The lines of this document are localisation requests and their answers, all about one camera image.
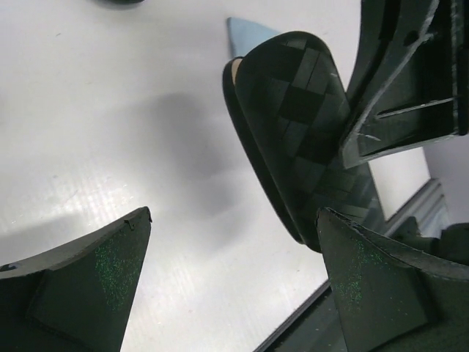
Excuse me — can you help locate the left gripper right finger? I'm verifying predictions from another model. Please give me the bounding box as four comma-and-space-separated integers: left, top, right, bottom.
317, 208, 468, 351

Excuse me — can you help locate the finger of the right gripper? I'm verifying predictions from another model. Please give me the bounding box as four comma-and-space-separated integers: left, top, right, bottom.
347, 1, 440, 95
340, 1, 468, 168

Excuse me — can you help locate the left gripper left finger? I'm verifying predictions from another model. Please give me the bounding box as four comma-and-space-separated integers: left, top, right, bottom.
1, 207, 152, 351

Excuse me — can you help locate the light blue cloth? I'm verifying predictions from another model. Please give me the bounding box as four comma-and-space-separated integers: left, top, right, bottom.
226, 17, 280, 58

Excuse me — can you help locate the black glasses case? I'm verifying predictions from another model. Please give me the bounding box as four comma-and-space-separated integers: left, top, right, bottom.
223, 32, 385, 252
95, 0, 144, 7

